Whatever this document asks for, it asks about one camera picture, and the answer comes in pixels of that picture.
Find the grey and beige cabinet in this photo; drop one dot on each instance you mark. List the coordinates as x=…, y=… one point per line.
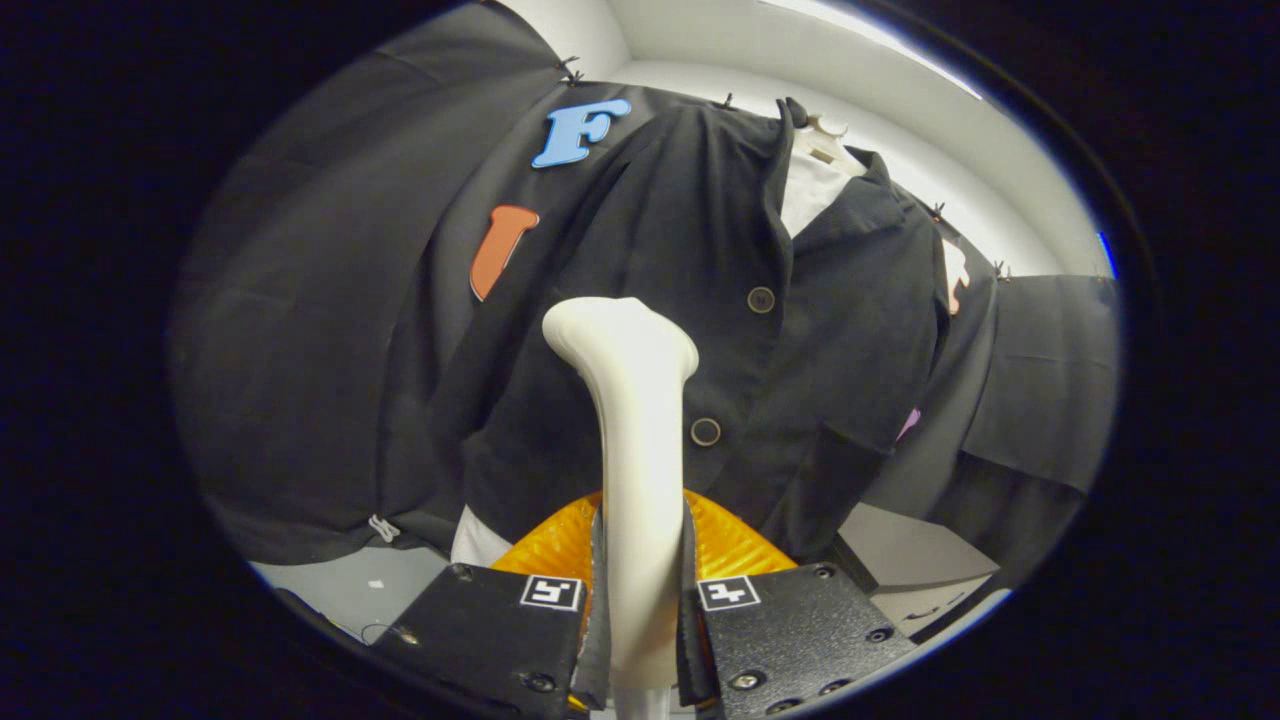
x=900, y=550

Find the white clothes hanger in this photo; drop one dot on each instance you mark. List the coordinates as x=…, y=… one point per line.
x=825, y=130

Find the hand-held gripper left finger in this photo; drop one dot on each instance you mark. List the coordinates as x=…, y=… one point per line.
x=590, y=660

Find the white cloth clip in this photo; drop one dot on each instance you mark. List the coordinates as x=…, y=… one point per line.
x=384, y=528

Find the ceiling light panel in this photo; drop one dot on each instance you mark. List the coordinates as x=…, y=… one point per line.
x=870, y=32

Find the white garment steamer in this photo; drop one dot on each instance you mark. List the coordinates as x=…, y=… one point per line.
x=640, y=450

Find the black suit jacket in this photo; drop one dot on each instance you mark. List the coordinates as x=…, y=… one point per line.
x=650, y=230

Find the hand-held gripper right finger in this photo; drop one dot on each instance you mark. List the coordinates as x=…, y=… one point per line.
x=694, y=660

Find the black backdrop cloth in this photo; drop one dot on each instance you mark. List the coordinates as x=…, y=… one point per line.
x=300, y=300

